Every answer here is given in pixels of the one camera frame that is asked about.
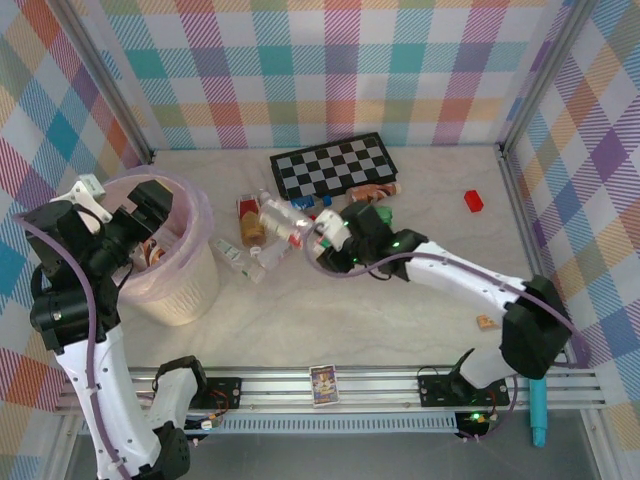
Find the orange brown label bottle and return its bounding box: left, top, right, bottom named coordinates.
left=141, top=238, right=169, bottom=269

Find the trash bin with pink bag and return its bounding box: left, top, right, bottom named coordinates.
left=97, top=167, right=216, bottom=306

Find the clear ribbed plastic bottle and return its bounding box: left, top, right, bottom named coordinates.
left=248, top=239, right=292, bottom=272

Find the black grey chessboard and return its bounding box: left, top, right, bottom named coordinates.
left=269, top=132, right=401, bottom=201

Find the clear bottle red green label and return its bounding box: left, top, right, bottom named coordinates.
left=213, top=238, right=266, bottom=285

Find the colourful card box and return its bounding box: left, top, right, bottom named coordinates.
left=308, top=364, right=341, bottom=410

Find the small circuit board connector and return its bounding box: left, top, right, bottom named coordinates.
left=453, top=409, right=495, bottom=442
left=182, top=412, right=225, bottom=434

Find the teal marker pen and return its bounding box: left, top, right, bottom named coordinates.
left=528, top=377, right=550, bottom=449

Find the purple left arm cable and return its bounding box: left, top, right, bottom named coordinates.
left=12, top=212, right=126, bottom=476

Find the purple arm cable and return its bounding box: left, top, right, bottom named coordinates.
left=305, top=222, right=591, bottom=371
left=12, top=212, right=126, bottom=476

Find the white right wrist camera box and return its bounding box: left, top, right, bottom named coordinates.
left=312, top=208, right=352, bottom=252

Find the aluminium frame post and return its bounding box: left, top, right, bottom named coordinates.
left=499, top=0, right=599, bottom=159
left=58, top=0, right=157, bottom=167

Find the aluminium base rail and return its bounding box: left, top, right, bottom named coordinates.
left=52, top=366, right=609, bottom=415

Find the white slotted cable duct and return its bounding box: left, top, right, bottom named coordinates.
left=189, top=413, right=461, bottom=436

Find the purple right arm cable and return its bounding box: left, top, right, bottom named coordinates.
left=305, top=222, right=591, bottom=371

